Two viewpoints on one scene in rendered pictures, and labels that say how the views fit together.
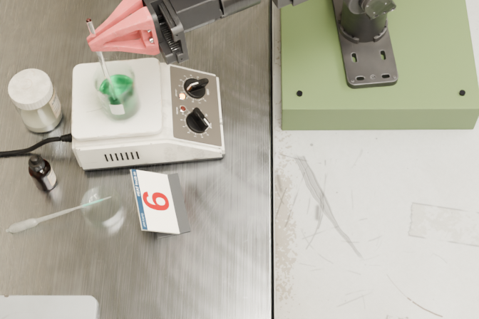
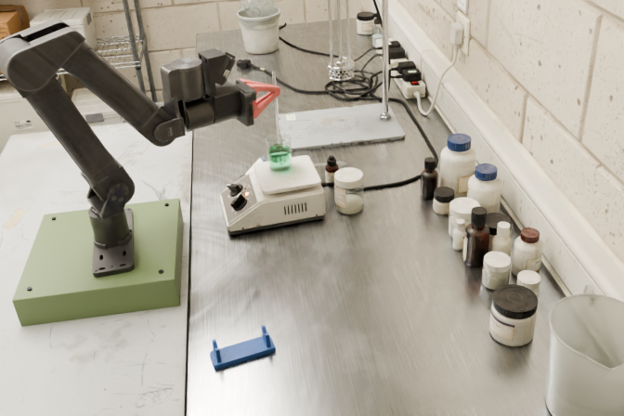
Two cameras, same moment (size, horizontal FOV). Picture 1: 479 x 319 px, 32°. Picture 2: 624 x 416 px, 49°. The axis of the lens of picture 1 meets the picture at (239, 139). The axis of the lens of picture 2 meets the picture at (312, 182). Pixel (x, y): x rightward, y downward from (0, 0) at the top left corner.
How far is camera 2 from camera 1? 1.83 m
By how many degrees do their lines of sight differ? 89
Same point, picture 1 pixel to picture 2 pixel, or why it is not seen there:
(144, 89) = (268, 176)
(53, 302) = (306, 144)
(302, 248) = (174, 178)
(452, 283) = not seen: hidden behind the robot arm
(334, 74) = (140, 216)
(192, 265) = (236, 166)
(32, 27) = (385, 251)
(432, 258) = not seen: hidden behind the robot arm
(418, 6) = (64, 261)
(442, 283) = not seen: hidden behind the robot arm
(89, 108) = (302, 165)
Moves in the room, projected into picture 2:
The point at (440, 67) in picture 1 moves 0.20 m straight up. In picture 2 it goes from (63, 229) to (35, 136)
